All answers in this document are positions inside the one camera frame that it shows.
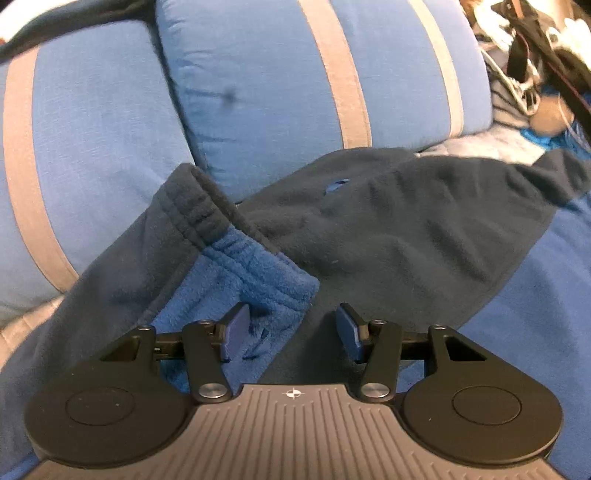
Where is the blue fleece jacket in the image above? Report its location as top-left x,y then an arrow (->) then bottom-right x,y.
1,149 -> 590,479

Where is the grey quilted bedspread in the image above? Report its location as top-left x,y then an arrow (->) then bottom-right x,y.
0,123 -> 546,367

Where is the left blue striped cushion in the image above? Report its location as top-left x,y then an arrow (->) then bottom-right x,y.
1,20 -> 191,322

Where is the blue striped cushion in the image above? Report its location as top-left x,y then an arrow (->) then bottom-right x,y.
155,1 -> 492,201
1,20 -> 191,322

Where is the black white striped cloth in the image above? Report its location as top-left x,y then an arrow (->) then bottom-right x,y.
480,43 -> 541,129

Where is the right blue striped cushion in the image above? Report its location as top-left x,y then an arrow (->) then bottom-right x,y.
155,1 -> 492,201

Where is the dark blue folded garment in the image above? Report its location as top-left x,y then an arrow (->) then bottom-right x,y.
1,0 -> 154,64

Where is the blue coiled cable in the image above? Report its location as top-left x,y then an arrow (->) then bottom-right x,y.
521,115 -> 591,160

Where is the black bag with straps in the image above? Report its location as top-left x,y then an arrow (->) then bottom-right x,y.
498,1 -> 590,135

